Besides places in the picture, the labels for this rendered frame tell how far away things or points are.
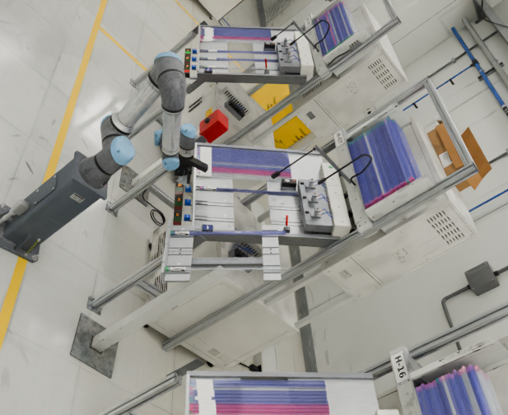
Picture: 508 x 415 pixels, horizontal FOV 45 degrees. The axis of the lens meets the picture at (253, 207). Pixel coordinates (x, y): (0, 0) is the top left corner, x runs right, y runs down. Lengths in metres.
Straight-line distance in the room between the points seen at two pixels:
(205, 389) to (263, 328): 1.16
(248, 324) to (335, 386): 1.08
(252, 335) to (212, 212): 0.84
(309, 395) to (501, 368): 0.69
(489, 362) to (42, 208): 1.95
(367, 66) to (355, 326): 1.86
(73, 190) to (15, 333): 0.67
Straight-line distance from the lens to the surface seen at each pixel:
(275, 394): 2.34
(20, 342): 2.90
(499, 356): 2.35
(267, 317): 3.35
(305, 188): 3.11
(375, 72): 4.15
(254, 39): 4.48
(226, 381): 2.35
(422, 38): 6.12
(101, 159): 2.73
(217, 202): 3.03
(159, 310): 2.86
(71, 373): 3.00
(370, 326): 4.55
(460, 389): 2.22
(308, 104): 4.19
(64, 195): 2.83
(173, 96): 2.51
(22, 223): 2.99
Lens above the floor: 2.13
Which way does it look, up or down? 24 degrees down
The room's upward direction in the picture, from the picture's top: 57 degrees clockwise
